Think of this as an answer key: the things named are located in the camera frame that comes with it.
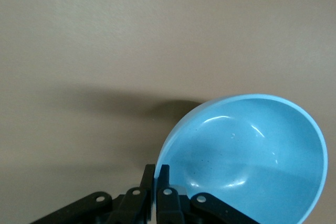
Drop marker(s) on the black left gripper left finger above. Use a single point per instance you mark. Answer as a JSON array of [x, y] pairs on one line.
[[126, 208]]

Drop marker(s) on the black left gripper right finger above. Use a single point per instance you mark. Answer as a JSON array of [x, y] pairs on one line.
[[170, 208]]

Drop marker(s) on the blue bowl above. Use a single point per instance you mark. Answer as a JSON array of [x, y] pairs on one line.
[[249, 155]]

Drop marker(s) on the brown table cover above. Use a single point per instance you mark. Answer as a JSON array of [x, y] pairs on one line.
[[131, 37]]

